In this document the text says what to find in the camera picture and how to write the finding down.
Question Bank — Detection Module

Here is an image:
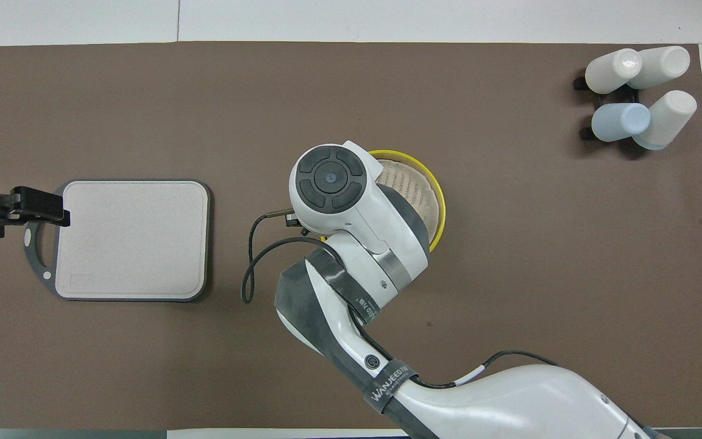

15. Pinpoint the grey cutting board with handle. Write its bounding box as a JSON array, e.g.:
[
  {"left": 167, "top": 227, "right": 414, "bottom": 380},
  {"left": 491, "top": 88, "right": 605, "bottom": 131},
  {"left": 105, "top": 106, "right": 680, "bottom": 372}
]
[{"left": 24, "top": 179, "right": 212, "bottom": 303}]

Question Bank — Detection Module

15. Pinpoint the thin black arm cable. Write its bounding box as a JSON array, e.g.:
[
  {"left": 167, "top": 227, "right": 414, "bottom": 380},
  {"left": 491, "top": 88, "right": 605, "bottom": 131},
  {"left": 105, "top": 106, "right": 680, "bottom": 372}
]
[{"left": 411, "top": 350, "right": 560, "bottom": 390}]

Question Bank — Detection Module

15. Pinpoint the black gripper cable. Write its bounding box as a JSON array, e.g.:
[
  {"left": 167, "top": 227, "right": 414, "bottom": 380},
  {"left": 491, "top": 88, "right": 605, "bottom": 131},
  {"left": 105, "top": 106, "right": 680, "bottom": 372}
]
[{"left": 241, "top": 210, "right": 327, "bottom": 305}]

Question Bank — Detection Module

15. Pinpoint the glossy off-white plastic cup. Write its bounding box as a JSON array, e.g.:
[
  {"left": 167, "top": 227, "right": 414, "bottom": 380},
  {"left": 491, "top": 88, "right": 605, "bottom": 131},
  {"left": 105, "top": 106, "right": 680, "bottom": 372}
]
[{"left": 585, "top": 48, "right": 643, "bottom": 95}]

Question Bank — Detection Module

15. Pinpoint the yellow round steamer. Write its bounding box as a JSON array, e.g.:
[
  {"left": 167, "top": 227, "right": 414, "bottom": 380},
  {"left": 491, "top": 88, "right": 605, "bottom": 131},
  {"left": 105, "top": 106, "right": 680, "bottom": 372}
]
[{"left": 321, "top": 149, "right": 448, "bottom": 252}]

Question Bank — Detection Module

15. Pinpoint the brown table mat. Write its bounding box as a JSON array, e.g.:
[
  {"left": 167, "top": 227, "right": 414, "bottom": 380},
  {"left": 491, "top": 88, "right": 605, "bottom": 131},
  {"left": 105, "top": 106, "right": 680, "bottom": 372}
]
[{"left": 0, "top": 41, "right": 702, "bottom": 431}]

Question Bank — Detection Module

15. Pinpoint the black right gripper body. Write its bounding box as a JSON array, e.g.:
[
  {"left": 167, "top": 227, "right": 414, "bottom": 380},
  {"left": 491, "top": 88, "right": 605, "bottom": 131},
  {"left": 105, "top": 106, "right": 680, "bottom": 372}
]
[{"left": 285, "top": 210, "right": 310, "bottom": 237}]

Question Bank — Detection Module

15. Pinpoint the white cup with bluish base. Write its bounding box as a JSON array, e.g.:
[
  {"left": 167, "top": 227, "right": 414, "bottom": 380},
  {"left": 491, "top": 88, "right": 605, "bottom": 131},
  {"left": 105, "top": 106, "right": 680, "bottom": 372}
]
[{"left": 632, "top": 90, "right": 698, "bottom": 151}]

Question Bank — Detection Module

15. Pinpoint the black velcro strap with lettering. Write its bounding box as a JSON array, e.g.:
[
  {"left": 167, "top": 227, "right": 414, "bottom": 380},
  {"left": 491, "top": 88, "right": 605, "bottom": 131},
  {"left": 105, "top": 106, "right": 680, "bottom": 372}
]
[{"left": 360, "top": 359, "right": 419, "bottom": 416}]

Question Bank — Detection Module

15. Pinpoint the light blue plastic cup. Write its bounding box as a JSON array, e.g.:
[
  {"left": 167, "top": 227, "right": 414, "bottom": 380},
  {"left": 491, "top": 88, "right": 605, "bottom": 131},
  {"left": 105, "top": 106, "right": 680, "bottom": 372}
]
[{"left": 591, "top": 102, "right": 652, "bottom": 143}]

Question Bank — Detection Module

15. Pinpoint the matte off-white plastic cup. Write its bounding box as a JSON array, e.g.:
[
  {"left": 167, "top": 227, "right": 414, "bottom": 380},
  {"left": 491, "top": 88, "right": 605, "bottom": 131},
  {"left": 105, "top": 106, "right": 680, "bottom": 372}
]
[{"left": 628, "top": 46, "right": 692, "bottom": 91}]

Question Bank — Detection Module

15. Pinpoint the black cup rack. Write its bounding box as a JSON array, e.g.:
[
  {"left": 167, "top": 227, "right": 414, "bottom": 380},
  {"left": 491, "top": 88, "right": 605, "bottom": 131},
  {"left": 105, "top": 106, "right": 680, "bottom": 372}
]
[{"left": 573, "top": 69, "right": 642, "bottom": 142}]

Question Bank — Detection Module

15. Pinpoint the white perforated steamer liner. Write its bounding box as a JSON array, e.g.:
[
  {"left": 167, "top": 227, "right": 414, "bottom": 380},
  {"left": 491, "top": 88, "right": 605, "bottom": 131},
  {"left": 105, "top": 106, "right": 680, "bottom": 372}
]
[{"left": 375, "top": 159, "right": 441, "bottom": 234}]

